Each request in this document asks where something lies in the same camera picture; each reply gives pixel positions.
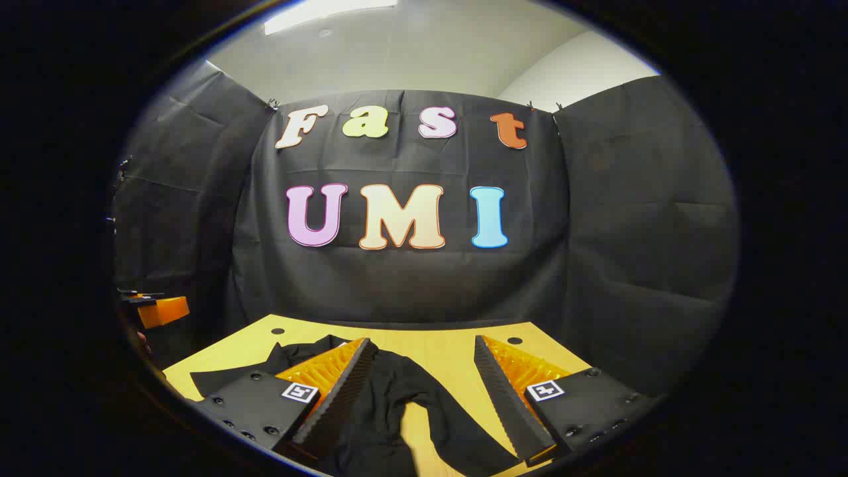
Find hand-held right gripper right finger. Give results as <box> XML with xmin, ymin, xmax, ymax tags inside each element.
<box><xmin>473</xmin><ymin>334</ymin><xmax>664</xmax><ymax>466</ymax></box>

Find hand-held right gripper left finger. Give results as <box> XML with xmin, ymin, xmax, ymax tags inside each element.
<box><xmin>187</xmin><ymin>337</ymin><xmax>380</xmax><ymax>466</ymax></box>

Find black knit cardigan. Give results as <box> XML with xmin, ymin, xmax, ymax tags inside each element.
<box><xmin>190</xmin><ymin>335</ymin><xmax>521</xmax><ymax>477</ymax></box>

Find black backdrop cloth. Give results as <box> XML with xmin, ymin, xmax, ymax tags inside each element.
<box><xmin>109</xmin><ymin>58</ymin><xmax>739</xmax><ymax>398</ymax></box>

